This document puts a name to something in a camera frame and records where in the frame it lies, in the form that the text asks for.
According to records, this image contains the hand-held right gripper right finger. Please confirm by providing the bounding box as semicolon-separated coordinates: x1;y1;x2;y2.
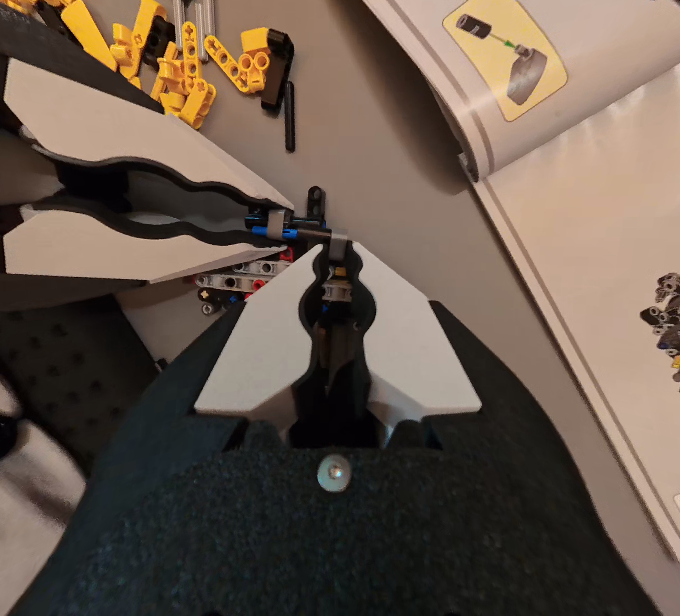
348;242;483;448

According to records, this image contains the black curved lego liftarm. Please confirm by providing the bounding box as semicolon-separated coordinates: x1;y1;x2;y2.
260;29;295;112

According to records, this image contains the person's white shirt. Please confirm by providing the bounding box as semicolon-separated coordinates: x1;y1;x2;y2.
0;377;88;616

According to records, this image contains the grey lego car chassis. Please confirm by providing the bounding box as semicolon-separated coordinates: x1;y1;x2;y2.
194;185;358;388

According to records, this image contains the pile of yellow lego pieces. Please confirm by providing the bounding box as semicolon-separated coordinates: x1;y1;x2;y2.
0;0;273;131

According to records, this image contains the lego instruction booklet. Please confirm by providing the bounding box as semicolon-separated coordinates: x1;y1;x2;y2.
311;0;680;561

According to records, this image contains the black lego axle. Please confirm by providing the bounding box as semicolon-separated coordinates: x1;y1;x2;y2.
284;81;296;152

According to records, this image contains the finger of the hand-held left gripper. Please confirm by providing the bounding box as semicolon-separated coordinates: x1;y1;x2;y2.
2;58;294;213
2;190;290;285

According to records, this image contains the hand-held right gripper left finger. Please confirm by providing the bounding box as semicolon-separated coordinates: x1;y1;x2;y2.
193;243;326;448

